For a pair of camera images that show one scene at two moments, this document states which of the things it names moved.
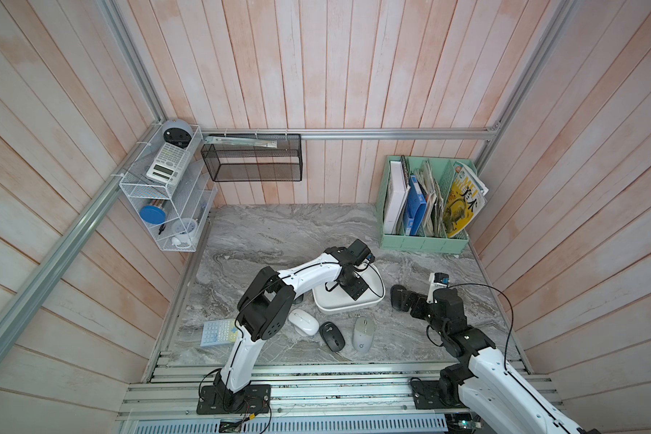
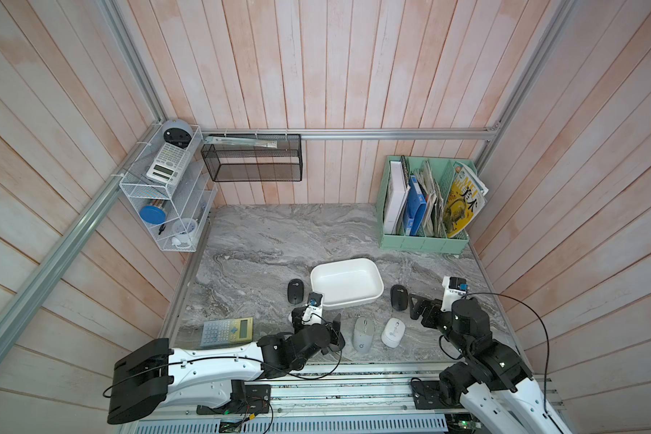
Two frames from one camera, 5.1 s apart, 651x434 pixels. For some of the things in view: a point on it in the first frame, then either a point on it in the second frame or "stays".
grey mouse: (363, 334) stays
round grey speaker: (177, 132) stays
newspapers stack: (434, 212) stays
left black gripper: (357, 288) → (335, 330)
